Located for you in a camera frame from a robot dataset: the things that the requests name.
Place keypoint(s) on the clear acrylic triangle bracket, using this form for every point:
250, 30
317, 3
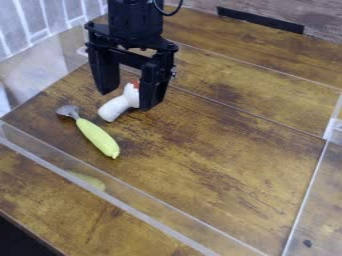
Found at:
82, 51

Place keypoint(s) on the clear acrylic front barrier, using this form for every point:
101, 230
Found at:
182, 226

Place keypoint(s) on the clear acrylic right barrier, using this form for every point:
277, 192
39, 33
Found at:
316, 235

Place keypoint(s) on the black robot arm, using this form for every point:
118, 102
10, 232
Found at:
137, 10

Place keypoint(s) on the clear acrylic barrier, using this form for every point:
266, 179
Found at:
316, 235
182, 226

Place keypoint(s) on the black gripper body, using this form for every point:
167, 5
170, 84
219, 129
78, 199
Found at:
131, 43

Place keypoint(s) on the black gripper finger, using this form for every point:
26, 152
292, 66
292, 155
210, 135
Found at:
105, 68
157, 72

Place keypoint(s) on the white red toy mushroom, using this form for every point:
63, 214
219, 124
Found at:
118, 105

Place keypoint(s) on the black wall strip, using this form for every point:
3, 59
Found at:
261, 20

